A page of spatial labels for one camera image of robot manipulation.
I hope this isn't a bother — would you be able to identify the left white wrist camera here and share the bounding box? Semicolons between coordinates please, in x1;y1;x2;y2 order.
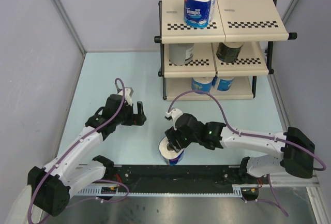
117;87;134;106

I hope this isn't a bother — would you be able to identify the purple cable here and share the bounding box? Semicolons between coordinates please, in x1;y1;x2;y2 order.
167;91;327;217
27;78;130;224

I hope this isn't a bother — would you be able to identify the dark green paper roll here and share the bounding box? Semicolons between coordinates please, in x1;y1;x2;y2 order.
216;42;244;63

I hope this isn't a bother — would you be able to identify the light blue paper roll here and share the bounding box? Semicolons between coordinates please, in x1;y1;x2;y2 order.
212;76;234;92
191;77;213;94

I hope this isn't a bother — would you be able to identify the beige three-tier shelf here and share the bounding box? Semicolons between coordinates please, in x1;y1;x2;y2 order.
154;0;297;101

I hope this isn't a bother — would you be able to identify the white slotted cable duct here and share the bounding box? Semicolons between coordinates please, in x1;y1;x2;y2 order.
76;183;259;197

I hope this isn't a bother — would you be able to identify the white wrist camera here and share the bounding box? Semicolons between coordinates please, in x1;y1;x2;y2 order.
165;108;183;122
117;87;134;106

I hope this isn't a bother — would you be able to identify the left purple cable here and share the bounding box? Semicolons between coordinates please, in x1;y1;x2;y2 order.
27;78;130;224

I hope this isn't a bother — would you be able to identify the dark blue paper roll front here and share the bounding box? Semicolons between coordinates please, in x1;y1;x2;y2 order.
159;137;184;166

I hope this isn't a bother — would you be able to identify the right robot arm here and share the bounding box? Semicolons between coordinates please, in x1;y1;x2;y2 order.
165;109;315;183

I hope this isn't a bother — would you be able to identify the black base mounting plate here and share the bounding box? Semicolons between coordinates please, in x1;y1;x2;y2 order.
104;165;267;184

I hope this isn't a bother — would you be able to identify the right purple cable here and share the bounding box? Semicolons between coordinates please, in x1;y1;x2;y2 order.
167;91;327;217

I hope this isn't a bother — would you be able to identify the grey paper roll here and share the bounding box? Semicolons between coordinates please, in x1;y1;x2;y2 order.
169;43;194;66

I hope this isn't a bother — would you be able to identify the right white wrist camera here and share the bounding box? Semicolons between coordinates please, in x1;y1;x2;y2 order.
165;108;183;122

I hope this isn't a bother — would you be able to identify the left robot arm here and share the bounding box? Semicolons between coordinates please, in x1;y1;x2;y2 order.
6;87;146;223

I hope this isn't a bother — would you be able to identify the Tempo dark blue paper roll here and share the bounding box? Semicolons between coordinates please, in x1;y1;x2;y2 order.
184;0;216;28

